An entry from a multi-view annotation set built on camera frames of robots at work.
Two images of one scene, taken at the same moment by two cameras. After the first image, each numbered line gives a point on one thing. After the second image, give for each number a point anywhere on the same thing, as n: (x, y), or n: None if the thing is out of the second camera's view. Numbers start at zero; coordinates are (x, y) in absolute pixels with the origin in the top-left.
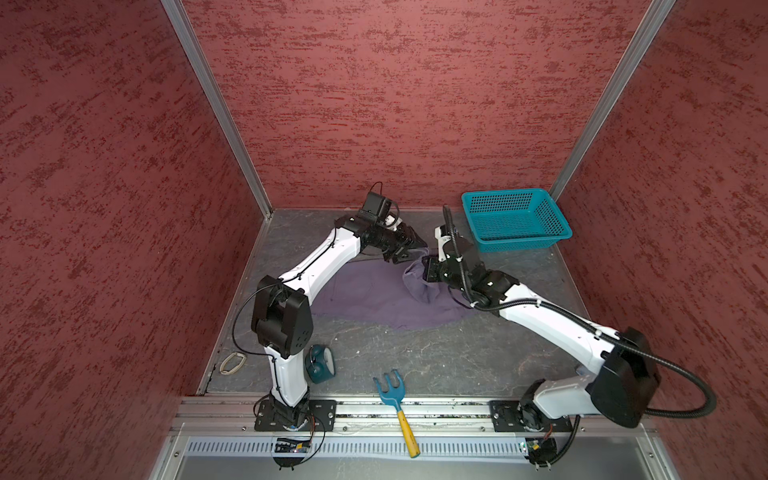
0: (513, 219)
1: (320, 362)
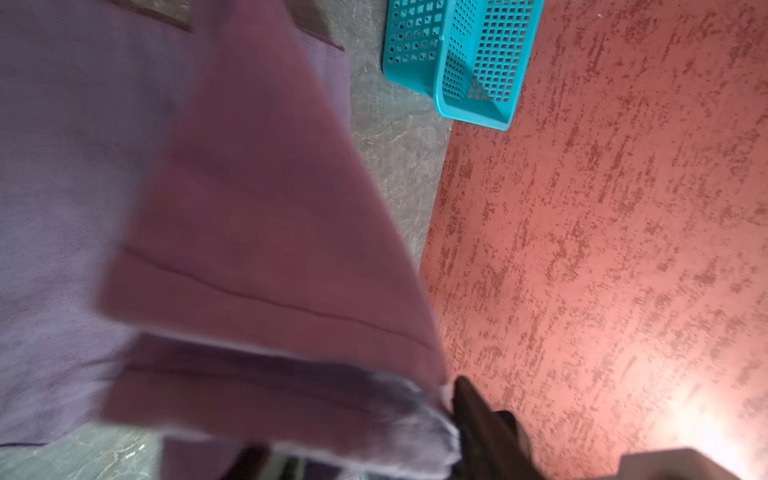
0: (470, 56)
1: None
